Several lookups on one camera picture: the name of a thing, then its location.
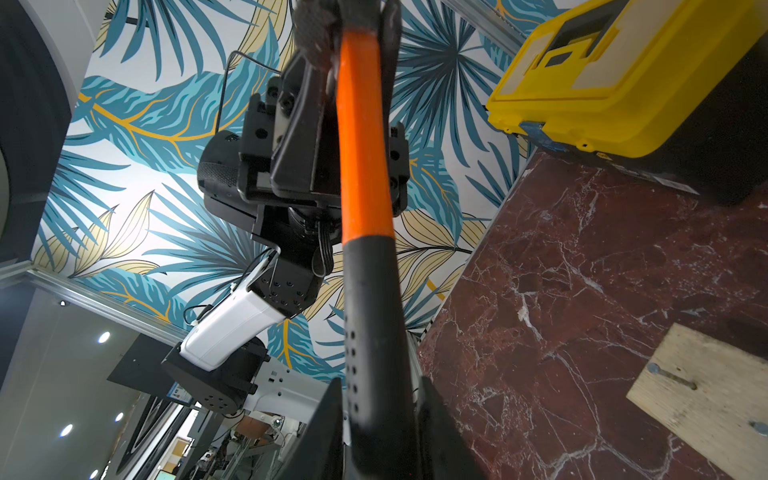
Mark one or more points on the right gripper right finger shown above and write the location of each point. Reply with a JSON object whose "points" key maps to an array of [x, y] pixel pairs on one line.
{"points": [[442, 451]]}

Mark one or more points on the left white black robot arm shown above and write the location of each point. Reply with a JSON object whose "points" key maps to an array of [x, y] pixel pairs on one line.
{"points": [[287, 254]]}

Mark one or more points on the orange black claw hammer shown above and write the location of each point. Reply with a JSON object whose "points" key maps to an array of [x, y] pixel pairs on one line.
{"points": [[361, 39]]}

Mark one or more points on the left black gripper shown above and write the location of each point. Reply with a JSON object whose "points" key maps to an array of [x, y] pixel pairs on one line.
{"points": [[289, 146]]}

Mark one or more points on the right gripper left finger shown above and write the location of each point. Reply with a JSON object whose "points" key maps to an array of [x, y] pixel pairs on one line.
{"points": [[319, 453]]}

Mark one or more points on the left steel nail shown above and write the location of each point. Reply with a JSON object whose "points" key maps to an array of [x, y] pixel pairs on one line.
{"points": [[654, 369]]}

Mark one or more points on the light wooden board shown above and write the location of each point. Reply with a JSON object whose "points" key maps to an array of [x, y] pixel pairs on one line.
{"points": [[725, 419]]}

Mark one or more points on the yellow black plastic toolbox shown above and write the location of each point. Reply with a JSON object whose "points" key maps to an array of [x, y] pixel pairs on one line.
{"points": [[669, 92]]}

